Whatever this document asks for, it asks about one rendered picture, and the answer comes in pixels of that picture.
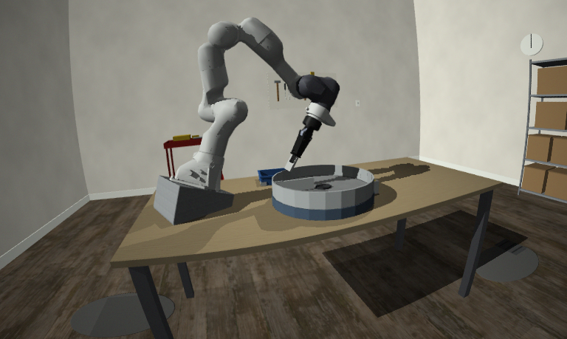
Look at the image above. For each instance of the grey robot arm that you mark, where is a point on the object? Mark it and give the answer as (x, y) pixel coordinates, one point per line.
(227, 113)

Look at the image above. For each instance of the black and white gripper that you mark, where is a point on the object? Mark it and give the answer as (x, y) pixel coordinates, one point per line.
(303, 139)

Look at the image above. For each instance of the blue shallow tray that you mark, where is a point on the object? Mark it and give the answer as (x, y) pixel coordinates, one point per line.
(266, 175)

